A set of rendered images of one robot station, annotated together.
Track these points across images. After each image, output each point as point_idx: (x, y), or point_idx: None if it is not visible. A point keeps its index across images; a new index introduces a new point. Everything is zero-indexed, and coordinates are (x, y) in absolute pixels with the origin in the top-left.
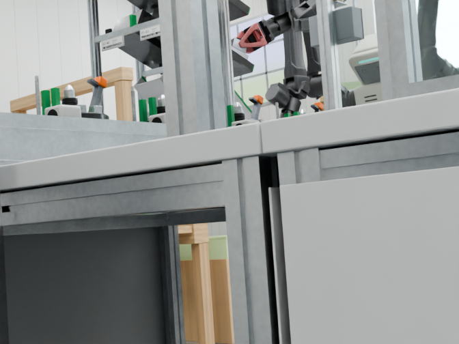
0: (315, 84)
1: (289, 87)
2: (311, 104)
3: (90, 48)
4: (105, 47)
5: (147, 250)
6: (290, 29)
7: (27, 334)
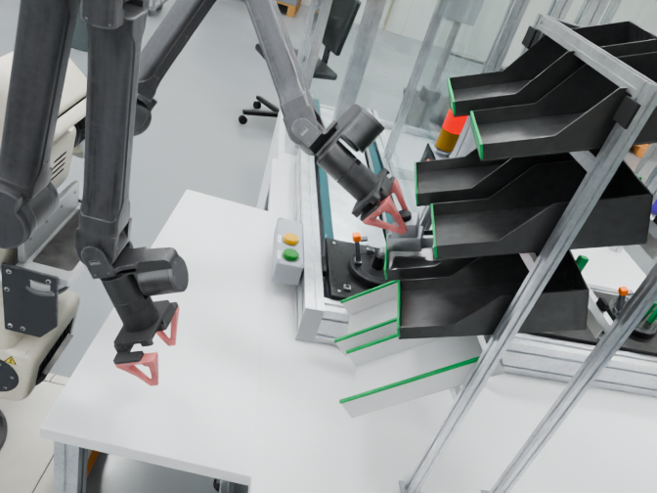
0: (45, 214)
1: (121, 246)
2: (367, 238)
3: (616, 350)
4: (594, 328)
5: None
6: (134, 124)
7: None
